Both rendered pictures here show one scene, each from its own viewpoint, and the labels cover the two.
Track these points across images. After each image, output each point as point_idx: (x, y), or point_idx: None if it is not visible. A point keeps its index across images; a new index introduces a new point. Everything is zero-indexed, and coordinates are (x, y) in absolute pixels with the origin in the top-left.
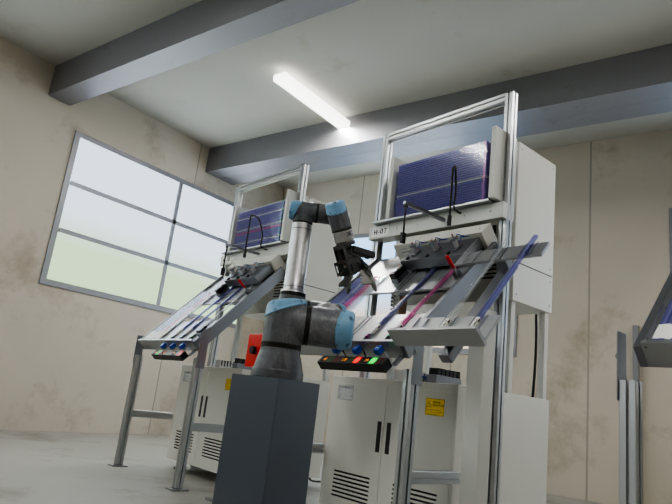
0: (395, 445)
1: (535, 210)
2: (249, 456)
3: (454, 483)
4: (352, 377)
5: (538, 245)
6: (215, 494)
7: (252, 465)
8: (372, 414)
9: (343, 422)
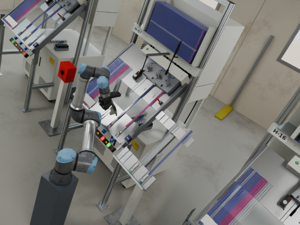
0: (117, 145)
1: (218, 57)
2: (47, 205)
3: None
4: None
5: (189, 139)
6: (35, 206)
7: (48, 208)
8: None
9: None
